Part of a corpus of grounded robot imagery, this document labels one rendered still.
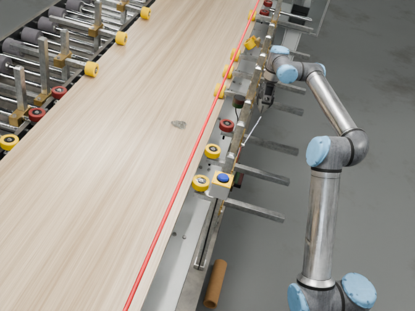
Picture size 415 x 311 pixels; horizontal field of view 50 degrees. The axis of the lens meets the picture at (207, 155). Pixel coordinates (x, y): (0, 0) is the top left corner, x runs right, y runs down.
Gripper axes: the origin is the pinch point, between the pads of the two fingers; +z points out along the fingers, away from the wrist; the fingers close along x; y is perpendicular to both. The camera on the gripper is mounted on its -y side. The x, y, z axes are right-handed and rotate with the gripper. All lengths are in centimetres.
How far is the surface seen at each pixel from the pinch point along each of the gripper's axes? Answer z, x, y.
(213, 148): 9.4, 17.9, -30.1
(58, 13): 17, 159, 79
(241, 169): 16.5, 1.6, -31.0
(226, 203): 18, 3, -56
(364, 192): 100, -99, 87
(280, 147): 14.9, -15.3, -5.8
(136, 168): 11, 47, -59
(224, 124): 9.8, 17.0, -7.1
